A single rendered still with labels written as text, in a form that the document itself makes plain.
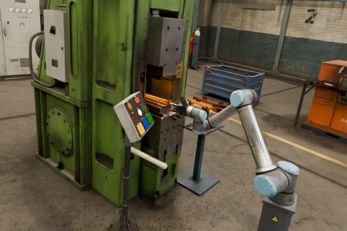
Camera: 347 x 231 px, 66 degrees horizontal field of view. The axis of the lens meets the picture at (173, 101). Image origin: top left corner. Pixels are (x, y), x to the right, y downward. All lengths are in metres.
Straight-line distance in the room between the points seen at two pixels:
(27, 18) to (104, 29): 4.91
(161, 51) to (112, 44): 0.43
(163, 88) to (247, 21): 8.30
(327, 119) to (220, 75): 2.33
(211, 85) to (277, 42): 4.34
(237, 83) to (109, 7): 4.16
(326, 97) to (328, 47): 4.35
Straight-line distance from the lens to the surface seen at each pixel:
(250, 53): 10.72
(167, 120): 2.48
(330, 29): 9.60
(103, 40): 2.48
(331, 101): 5.38
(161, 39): 2.27
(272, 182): 1.90
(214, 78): 6.36
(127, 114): 1.85
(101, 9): 2.48
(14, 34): 7.23
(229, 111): 2.22
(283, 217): 2.20
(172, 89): 2.76
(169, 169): 2.92
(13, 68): 7.33
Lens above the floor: 1.80
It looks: 18 degrees down
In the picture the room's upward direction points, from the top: 6 degrees clockwise
